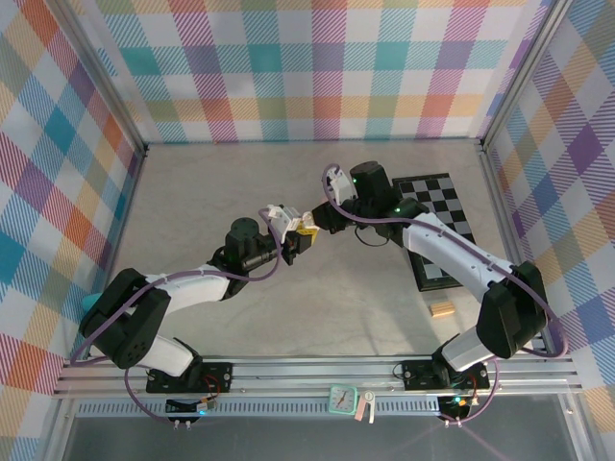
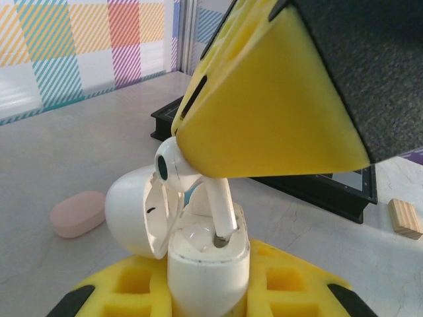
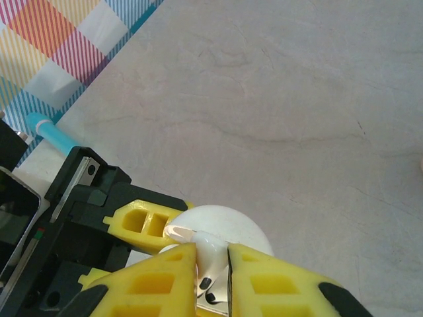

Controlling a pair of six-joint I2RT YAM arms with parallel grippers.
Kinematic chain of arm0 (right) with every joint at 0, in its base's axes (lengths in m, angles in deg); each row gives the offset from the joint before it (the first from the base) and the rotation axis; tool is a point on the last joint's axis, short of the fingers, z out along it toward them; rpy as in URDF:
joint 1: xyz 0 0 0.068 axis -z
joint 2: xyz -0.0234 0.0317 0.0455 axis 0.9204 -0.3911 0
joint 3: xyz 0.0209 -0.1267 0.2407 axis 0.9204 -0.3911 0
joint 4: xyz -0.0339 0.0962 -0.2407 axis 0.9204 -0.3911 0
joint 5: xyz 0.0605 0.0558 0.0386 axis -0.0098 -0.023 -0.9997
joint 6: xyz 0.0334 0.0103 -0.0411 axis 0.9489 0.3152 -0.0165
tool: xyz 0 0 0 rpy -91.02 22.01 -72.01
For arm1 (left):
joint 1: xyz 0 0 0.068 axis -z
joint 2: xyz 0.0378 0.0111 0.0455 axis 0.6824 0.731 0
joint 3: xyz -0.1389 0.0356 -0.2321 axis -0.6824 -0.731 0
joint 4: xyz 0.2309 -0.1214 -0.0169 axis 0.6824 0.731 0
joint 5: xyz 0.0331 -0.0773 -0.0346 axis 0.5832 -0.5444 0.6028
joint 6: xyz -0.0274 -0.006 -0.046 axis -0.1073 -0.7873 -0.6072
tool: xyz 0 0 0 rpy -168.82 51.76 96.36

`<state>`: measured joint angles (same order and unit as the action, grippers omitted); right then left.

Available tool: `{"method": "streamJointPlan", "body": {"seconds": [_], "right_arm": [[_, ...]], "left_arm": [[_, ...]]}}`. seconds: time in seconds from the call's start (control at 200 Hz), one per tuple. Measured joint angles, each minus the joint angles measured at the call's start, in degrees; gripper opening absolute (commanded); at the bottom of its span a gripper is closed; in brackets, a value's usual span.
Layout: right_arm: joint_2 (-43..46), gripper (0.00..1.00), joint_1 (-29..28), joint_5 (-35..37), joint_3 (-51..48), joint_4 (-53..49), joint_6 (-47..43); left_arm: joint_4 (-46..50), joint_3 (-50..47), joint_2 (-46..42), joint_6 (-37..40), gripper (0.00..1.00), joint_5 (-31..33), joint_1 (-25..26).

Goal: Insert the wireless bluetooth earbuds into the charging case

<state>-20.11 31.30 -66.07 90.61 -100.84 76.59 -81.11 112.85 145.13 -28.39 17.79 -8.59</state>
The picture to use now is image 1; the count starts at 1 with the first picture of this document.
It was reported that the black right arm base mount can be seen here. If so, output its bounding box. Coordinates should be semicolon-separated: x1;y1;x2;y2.
400;357;492;391

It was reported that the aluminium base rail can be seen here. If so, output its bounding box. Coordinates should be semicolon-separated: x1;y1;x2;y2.
52;354;585;400

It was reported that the small controller board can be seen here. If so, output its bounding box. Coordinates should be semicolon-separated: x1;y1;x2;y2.
437;394;475;420
164;396;216;415

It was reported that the black framed chessboard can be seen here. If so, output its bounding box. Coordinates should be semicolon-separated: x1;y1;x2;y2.
391;172;477;293

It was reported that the aluminium frame side rail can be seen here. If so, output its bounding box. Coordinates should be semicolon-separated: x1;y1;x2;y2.
40;146;150;461
478;141;597;461

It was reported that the teal square clock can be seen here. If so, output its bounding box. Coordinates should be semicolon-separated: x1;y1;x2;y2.
328;385;357;415

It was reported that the aluminium frame post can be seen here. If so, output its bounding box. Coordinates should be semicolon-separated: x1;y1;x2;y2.
57;0;150;158
478;0;578;153

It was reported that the white round tag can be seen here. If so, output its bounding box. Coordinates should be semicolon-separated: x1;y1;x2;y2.
362;389;378;426

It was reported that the small right controller board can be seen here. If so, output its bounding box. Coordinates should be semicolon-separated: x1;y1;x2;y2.
437;394;475;420

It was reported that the perforated metal cable duct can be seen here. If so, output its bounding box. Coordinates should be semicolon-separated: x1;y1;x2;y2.
76;400;443;417

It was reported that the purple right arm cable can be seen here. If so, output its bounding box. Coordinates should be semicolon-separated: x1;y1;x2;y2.
320;162;571;426

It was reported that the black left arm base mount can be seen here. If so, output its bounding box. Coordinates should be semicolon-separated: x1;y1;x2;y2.
145;360;235;394

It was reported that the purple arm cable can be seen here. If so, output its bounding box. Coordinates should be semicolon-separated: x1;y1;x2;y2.
320;162;571;426
69;206;287;427

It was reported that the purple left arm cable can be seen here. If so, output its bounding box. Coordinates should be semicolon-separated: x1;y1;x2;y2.
69;206;287;427

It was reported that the small left controller board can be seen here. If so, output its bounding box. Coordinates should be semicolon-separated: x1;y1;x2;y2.
164;396;216;415

